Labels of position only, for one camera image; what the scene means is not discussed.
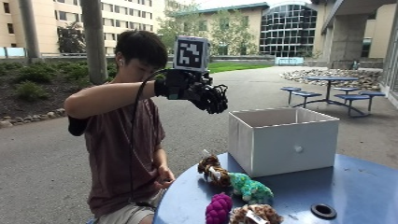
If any brown giraffe plush toy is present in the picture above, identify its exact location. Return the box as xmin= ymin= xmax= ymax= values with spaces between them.
xmin=197 ymin=154 xmax=233 ymax=189

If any purple knobbly plush toy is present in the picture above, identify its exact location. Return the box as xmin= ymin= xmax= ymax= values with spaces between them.
xmin=204 ymin=191 xmax=234 ymax=224

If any white marker cube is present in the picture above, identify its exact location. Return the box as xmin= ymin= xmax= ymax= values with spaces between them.
xmin=172 ymin=35 xmax=212 ymax=74

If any blue picnic seat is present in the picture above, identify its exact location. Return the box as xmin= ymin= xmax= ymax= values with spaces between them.
xmin=291 ymin=91 xmax=323 ymax=109
xmin=278 ymin=86 xmax=303 ymax=105
xmin=331 ymin=86 xmax=362 ymax=96
xmin=358 ymin=91 xmax=387 ymax=112
xmin=333 ymin=93 xmax=371 ymax=118

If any the person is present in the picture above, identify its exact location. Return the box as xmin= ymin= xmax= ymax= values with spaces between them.
xmin=64 ymin=30 xmax=177 ymax=224

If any green spotted plush toy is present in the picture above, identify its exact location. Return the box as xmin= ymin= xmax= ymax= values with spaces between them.
xmin=226 ymin=172 xmax=274 ymax=205

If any light blue railing panel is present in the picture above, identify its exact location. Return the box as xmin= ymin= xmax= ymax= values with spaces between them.
xmin=274 ymin=56 xmax=306 ymax=66

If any green tree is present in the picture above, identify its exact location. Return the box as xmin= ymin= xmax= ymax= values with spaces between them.
xmin=157 ymin=6 xmax=259 ymax=57

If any white fabric storage box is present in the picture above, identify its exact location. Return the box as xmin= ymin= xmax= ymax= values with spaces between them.
xmin=226 ymin=106 xmax=341 ymax=178

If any brown spotted tagged plush toy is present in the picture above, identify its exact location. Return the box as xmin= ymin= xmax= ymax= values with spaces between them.
xmin=227 ymin=203 xmax=285 ymax=224

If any dark glass-fronted building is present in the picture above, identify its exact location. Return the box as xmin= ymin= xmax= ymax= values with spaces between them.
xmin=258 ymin=2 xmax=319 ymax=58

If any blue round picnic table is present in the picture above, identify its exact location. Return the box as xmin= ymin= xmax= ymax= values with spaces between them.
xmin=293 ymin=76 xmax=370 ymax=119

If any beige multi-storey building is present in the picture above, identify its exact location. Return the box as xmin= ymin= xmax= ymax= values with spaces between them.
xmin=0 ymin=0 xmax=166 ymax=56

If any thick grey pole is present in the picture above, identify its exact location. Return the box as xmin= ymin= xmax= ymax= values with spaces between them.
xmin=80 ymin=0 xmax=110 ymax=86

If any pile of grey rocks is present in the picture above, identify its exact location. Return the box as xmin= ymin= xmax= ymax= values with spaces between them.
xmin=278 ymin=67 xmax=383 ymax=91

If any concrete pillar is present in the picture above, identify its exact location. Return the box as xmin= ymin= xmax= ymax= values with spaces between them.
xmin=329 ymin=13 xmax=370 ymax=70

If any row of border stones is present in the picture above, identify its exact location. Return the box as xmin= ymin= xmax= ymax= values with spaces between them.
xmin=0 ymin=107 xmax=66 ymax=129

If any bed of green shrubs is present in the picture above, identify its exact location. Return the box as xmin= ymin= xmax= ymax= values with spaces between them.
xmin=0 ymin=59 xmax=120 ymax=104

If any thin grey pole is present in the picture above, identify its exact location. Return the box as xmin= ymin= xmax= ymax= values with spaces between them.
xmin=17 ymin=0 xmax=44 ymax=61

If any black glove cable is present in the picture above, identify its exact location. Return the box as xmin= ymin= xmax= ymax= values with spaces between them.
xmin=126 ymin=68 xmax=169 ymax=209

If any black ring in table hole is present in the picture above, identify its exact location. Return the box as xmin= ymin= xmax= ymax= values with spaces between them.
xmin=310 ymin=203 xmax=338 ymax=220

